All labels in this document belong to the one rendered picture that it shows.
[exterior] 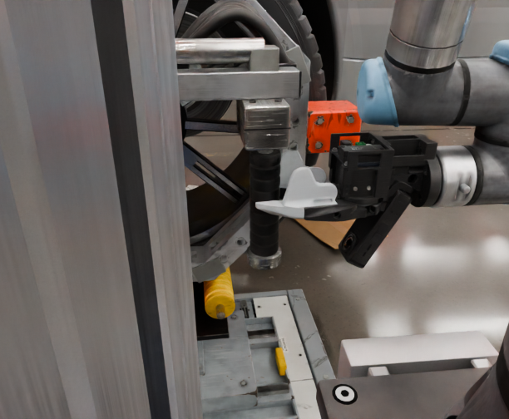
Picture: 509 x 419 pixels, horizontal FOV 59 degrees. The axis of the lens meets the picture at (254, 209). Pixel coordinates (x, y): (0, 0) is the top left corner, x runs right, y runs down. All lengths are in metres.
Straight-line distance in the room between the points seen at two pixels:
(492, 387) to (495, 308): 1.67
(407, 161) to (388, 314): 1.23
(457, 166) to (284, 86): 0.22
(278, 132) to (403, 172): 0.16
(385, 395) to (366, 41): 0.95
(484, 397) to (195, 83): 0.39
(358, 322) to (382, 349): 1.25
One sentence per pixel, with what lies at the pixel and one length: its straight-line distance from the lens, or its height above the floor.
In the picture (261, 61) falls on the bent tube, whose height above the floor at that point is 0.99.
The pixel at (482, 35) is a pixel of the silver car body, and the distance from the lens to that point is 1.31.
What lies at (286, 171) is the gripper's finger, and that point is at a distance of 0.56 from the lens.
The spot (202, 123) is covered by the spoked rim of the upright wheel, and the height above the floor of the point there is 0.84.
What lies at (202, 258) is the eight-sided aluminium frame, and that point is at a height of 0.62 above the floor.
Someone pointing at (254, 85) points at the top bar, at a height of 0.97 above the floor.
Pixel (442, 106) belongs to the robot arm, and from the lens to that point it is 0.55.
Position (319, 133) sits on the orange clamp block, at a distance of 0.75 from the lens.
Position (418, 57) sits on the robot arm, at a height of 1.00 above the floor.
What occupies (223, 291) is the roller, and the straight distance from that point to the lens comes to 0.89.
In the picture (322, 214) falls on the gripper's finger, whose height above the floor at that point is 0.83.
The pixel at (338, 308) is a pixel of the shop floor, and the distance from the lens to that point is 1.73.
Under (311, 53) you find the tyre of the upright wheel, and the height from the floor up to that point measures 0.96.
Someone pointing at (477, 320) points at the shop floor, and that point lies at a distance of 1.83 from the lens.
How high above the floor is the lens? 1.06
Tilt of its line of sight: 26 degrees down
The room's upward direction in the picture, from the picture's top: straight up
